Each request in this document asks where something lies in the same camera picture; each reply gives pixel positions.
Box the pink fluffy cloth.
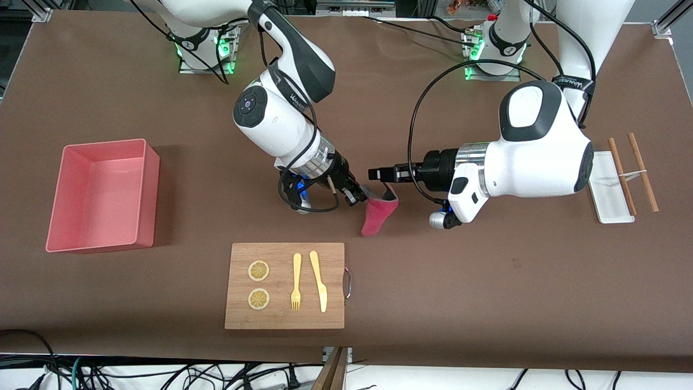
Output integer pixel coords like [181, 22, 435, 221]
[361, 184, 400, 238]

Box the yellow plastic knife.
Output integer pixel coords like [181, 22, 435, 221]
[309, 250, 328, 313]

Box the yellow plastic fork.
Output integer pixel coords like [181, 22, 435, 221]
[291, 253, 302, 311]

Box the brown table cover sheet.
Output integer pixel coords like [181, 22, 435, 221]
[0, 10, 693, 373]

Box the wooden cutting board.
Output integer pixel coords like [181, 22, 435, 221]
[224, 242, 345, 330]

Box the grey device behind table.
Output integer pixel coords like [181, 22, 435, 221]
[316, 0, 396, 17]

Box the white rectangular tray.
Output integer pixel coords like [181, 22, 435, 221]
[587, 151, 635, 224]

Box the wooden beam below table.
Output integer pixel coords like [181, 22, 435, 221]
[311, 347, 349, 390]

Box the pink plastic bin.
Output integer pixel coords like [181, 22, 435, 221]
[45, 139, 161, 254]

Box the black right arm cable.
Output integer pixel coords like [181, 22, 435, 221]
[129, 0, 342, 213]

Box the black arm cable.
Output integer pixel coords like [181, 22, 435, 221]
[407, 0, 597, 205]
[129, 0, 342, 213]

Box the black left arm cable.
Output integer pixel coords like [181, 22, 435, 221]
[407, 0, 597, 205]

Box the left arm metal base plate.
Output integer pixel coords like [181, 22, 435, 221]
[463, 27, 522, 82]

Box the black cable across table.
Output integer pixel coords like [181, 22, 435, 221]
[362, 15, 478, 48]

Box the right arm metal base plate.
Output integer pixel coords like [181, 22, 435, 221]
[178, 24, 239, 75]

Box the black looped floor cable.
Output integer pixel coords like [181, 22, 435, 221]
[0, 328, 57, 380]

